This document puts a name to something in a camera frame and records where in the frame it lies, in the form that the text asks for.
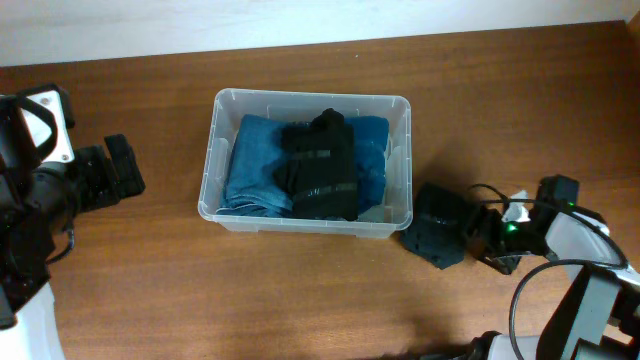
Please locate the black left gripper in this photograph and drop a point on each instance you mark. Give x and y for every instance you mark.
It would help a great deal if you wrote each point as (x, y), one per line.
(92, 176)

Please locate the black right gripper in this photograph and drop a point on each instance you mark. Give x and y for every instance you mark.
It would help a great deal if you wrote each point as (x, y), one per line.
(470, 230)

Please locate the black taped cloth bundle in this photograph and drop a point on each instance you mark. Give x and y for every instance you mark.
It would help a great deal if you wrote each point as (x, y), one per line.
(436, 231)

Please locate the dark blue jeans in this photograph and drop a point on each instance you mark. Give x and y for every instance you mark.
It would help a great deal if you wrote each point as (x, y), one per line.
(250, 188)

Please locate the light blue jeans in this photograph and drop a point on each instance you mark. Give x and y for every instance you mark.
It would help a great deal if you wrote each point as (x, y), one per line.
(375, 214)

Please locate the blue taped shirt bundle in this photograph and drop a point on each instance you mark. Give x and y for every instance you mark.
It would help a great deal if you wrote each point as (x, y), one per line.
(371, 135)

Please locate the black taped shirt bundle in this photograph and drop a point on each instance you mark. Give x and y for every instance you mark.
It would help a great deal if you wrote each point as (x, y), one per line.
(319, 173)

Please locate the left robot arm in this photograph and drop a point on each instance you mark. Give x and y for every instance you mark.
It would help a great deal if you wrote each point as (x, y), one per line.
(31, 241)

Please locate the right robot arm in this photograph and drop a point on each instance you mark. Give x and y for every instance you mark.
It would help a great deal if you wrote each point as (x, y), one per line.
(598, 317)

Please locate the clear plastic storage bin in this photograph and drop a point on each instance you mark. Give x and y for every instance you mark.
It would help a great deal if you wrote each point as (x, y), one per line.
(231, 104)

